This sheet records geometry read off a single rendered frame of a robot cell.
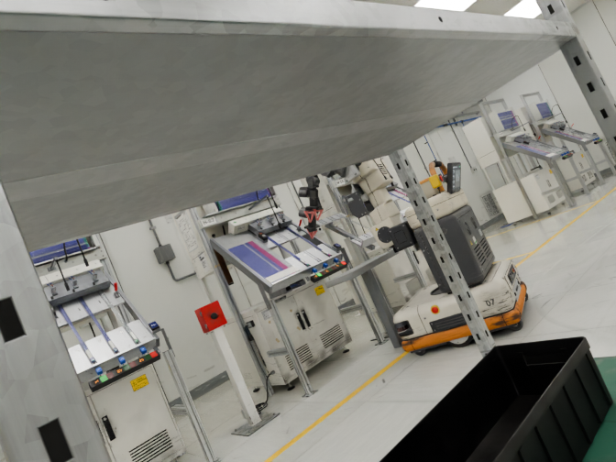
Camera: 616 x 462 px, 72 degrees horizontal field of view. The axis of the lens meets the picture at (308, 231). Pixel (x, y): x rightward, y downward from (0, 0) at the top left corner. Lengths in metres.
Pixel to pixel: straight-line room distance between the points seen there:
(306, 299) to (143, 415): 1.36
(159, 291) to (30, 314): 4.39
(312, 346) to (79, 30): 3.08
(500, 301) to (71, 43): 2.28
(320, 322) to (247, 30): 3.08
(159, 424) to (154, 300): 1.98
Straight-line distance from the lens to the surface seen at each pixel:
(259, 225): 3.31
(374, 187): 2.71
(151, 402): 2.77
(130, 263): 4.58
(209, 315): 2.71
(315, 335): 3.29
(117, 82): 0.33
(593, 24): 9.91
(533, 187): 7.03
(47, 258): 2.92
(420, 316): 2.53
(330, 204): 4.24
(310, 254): 3.15
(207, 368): 4.65
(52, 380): 0.20
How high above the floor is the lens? 0.76
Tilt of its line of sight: 4 degrees up
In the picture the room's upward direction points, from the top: 24 degrees counter-clockwise
